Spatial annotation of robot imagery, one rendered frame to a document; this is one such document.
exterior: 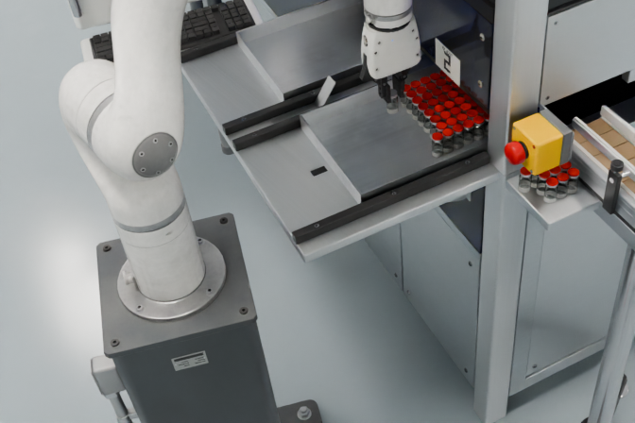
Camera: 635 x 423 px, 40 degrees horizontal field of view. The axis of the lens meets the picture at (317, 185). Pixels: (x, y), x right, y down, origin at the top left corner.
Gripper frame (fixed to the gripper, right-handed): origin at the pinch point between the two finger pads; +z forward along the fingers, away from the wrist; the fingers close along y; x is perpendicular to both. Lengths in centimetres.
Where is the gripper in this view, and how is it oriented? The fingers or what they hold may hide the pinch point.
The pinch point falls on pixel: (391, 88)
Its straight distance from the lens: 165.6
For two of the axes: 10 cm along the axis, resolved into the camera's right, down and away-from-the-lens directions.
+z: 0.9, 7.1, 7.0
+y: 9.0, -3.6, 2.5
